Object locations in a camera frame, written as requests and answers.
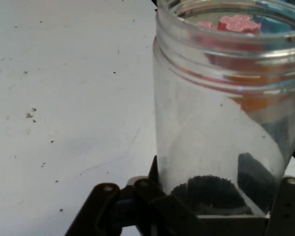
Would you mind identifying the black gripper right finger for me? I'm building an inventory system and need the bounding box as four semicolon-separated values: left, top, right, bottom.
237;152;295;236

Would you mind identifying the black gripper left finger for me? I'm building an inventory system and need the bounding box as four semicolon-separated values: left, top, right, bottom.
63;154;202;236

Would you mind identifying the black seeds portion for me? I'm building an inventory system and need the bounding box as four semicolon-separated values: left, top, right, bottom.
171;174;248;209

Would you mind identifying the clear plastic jar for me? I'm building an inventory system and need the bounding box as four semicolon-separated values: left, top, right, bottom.
152;0;295;219

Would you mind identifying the orange foam mat tile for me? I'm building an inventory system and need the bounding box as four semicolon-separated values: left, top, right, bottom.
226;62;288;113

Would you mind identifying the teal foam mat tile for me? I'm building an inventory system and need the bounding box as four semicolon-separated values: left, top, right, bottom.
252;0;295;35

